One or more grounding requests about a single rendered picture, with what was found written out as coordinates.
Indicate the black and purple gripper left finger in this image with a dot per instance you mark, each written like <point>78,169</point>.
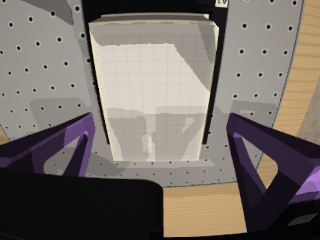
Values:
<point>29,153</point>

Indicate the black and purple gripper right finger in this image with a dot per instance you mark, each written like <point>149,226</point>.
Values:
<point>297,179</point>

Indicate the grey perforated base plate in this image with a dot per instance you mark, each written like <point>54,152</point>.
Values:
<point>46,79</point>

